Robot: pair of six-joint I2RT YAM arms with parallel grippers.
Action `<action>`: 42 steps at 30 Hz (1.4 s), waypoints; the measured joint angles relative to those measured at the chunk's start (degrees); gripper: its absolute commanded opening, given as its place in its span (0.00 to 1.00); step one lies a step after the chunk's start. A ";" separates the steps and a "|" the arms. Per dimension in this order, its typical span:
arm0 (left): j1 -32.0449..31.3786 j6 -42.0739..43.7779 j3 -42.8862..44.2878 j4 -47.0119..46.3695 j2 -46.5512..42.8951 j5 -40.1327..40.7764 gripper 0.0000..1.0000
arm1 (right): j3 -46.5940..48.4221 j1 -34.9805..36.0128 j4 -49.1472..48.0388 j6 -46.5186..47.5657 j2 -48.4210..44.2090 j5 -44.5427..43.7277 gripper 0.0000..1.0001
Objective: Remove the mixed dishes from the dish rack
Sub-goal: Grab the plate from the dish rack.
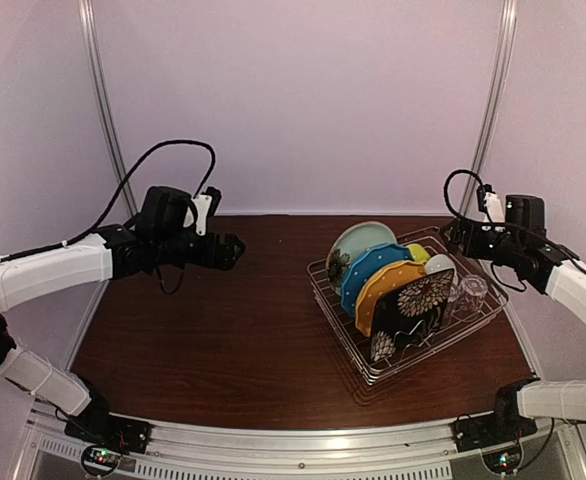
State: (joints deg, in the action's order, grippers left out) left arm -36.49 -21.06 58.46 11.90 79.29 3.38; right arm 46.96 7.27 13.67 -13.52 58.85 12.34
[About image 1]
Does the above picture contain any lime green bowl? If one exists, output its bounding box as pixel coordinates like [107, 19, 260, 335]
[406, 243, 431, 265]

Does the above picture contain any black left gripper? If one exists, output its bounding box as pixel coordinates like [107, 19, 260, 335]
[154, 229, 244, 269]

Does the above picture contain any clear glass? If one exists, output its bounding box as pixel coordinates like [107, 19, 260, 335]
[443, 283, 460, 325]
[453, 274, 488, 322]

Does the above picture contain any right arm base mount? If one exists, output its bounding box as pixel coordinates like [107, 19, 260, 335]
[452, 413, 538, 453]

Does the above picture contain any left aluminium frame post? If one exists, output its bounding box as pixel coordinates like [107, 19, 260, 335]
[76, 0, 139, 217]

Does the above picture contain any aluminium frame post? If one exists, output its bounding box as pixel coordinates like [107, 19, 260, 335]
[76, 0, 139, 217]
[468, 0, 519, 187]

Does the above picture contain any blue polka dot plate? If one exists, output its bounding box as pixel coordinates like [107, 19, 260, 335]
[340, 243, 414, 318]

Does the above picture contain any pale green flower plate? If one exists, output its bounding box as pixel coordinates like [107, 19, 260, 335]
[325, 221, 396, 296]

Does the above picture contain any clear glass far right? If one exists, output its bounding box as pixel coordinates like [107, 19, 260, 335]
[453, 274, 488, 322]

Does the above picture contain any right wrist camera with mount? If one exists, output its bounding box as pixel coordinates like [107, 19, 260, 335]
[476, 185, 505, 223]

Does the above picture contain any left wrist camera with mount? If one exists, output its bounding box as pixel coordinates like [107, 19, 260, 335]
[184, 186, 222, 236]

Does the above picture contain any right aluminium frame post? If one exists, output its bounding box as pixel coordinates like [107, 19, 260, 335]
[468, 0, 519, 187]

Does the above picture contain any black cable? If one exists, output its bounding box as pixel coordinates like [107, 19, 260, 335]
[52, 140, 217, 251]
[443, 169, 489, 221]

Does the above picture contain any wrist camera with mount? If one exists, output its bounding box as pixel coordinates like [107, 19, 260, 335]
[184, 186, 222, 236]
[476, 185, 505, 223]

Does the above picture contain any white grid pattern bowl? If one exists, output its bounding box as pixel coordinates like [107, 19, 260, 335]
[425, 254, 456, 275]

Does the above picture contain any yellow polka dot plate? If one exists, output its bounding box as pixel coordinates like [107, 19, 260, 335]
[355, 261, 427, 337]

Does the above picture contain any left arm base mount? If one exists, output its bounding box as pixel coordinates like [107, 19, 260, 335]
[64, 414, 152, 454]

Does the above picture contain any chrome wire dish rack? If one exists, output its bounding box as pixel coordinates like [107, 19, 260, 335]
[307, 226, 508, 385]

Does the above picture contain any right black cable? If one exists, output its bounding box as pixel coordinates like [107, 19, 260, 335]
[443, 169, 489, 221]

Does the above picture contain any clear glass near left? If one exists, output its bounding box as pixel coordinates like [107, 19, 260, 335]
[443, 283, 460, 325]

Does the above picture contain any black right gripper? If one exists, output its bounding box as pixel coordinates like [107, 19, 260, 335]
[441, 217, 523, 267]

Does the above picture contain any left black cable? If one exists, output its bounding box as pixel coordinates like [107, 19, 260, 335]
[52, 140, 217, 251]

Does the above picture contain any front aluminium rail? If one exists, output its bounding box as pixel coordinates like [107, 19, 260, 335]
[8, 400, 586, 479]

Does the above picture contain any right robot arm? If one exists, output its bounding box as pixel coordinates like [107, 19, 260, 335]
[444, 190, 586, 442]

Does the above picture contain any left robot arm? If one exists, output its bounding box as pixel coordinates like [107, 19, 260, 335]
[0, 186, 246, 444]

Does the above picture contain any black square floral plate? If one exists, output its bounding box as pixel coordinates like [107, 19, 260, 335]
[369, 268, 456, 363]

